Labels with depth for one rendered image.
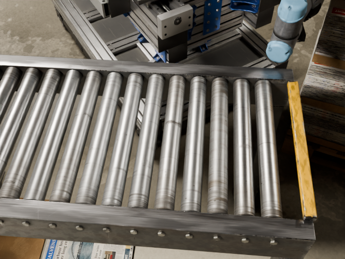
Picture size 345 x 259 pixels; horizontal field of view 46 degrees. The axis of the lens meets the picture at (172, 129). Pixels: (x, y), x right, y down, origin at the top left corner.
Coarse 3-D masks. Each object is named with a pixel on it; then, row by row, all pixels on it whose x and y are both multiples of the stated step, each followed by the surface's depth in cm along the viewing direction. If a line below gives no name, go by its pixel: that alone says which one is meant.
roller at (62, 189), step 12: (96, 72) 124; (84, 84) 122; (96, 84) 122; (84, 96) 118; (96, 96) 120; (84, 108) 115; (84, 120) 113; (72, 132) 110; (84, 132) 111; (72, 144) 107; (84, 144) 110; (72, 156) 105; (60, 168) 104; (72, 168) 104; (60, 180) 101; (72, 180) 102; (60, 192) 99; (72, 192) 102
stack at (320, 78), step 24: (336, 0) 140; (336, 24) 138; (336, 48) 145; (312, 72) 157; (336, 72) 152; (312, 96) 166; (336, 96) 161; (312, 120) 178; (336, 120) 172; (288, 144) 195; (312, 144) 190; (336, 168) 194
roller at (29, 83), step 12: (36, 72) 125; (24, 84) 121; (36, 84) 124; (24, 96) 119; (12, 108) 115; (24, 108) 117; (12, 120) 113; (24, 120) 117; (0, 132) 111; (12, 132) 111; (0, 144) 108; (12, 144) 110; (0, 156) 106; (0, 168) 105; (0, 180) 104
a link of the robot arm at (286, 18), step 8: (288, 0) 112; (296, 0) 112; (304, 0) 112; (280, 8) 113; (288, 8) 111; (296, 8) 110; (304, 8) 111; (280, 16) 114; (288, 16) 112; (296, 16) 112; (304, 16) 115; (280, 24) 116; (288, 24) 114; (296, 24) 114; (280, 32) 117; (288, 32) 116; (296, 32) 117
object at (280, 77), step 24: (24, 72) 128; (120, 72) 124; (144, 72) 124; (168, 72) 123; (192, 72) 123; (216, 72) 123; (240, 72) 123; (264, 72) 123; (288, 72) 123; (120, 96) 133; (144, 96) 132; (288, 96) 126
